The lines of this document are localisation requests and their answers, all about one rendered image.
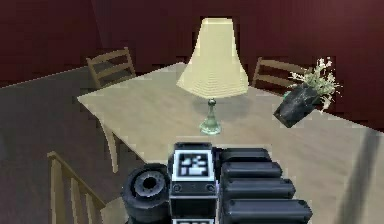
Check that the pale wooden dining table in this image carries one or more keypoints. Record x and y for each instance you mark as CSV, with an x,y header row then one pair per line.
x,y
160,113

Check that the cream shade table lamp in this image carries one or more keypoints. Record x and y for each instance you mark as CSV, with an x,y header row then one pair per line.
x,y
213,66

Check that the house plant in black pot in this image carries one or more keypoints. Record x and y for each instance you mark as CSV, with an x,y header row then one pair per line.
x,y
296,103

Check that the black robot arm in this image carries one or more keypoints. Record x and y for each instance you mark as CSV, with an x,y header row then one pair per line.
x,y
253,190

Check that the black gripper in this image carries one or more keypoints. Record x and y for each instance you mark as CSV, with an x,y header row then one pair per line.
x,y
148,193

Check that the wooden slat-back chair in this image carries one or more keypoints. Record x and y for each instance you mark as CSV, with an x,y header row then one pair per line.
x,y
73,193
273,75
111,66

